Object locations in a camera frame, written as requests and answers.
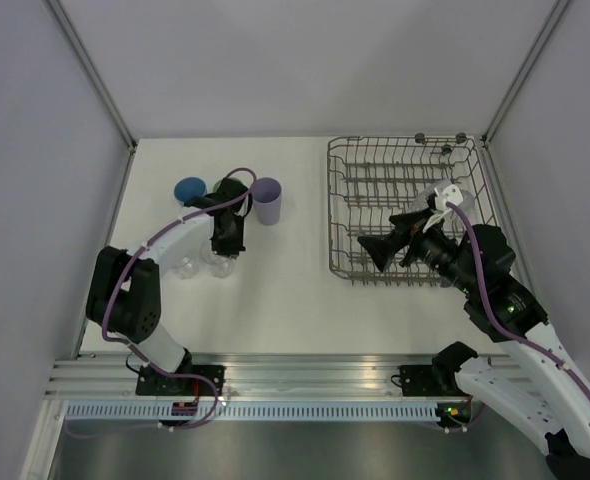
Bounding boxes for grey wire dish rack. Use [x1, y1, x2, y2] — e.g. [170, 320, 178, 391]
[326, 133, 497, 288]

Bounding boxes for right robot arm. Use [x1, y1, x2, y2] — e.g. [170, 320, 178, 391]
[358, 209, 590, 479]

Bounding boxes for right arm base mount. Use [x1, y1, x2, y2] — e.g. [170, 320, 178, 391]
[398, 364, 467, 398]

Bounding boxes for aluminium mounting rail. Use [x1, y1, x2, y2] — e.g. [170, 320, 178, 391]
[45, 352, 431, 401]

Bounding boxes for purple plastic cup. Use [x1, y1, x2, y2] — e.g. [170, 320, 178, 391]
[251, 177, 282, 226]

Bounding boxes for right aluminium frame post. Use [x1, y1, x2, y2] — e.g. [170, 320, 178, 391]
[480, 0, 574, 148]

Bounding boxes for clear glass cup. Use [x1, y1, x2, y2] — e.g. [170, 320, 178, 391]
[453, 188, 476, 214]
[200, 242, 235, 278]
[174, 256, 200, 280]
[410, 184, 437, 213]

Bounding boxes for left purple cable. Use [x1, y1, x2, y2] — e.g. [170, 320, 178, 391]
[64, 167, 259, 441]

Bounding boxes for blue plastic cup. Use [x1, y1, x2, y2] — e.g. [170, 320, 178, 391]
[173, 176, 207, 205]

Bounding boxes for left aluminium frame post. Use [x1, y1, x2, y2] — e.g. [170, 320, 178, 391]
[43, 0, 137, 152]

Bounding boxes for aluminium frame post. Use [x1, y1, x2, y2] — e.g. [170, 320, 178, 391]
[480, 0, 574, 148]
[43, 0, 137, 152]

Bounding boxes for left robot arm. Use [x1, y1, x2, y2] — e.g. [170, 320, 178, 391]
[86, 169, 253, 396]

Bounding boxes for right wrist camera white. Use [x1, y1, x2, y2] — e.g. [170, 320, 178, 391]
[422, 180, 464, 233]

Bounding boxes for white slotted cable duct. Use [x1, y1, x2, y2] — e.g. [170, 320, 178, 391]
[65, 400, 439, 422]

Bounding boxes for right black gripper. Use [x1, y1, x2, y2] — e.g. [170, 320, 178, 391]
[357, 205, 479, 296]

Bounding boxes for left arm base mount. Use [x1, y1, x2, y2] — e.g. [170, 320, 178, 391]
[135, 364, 225, 397]

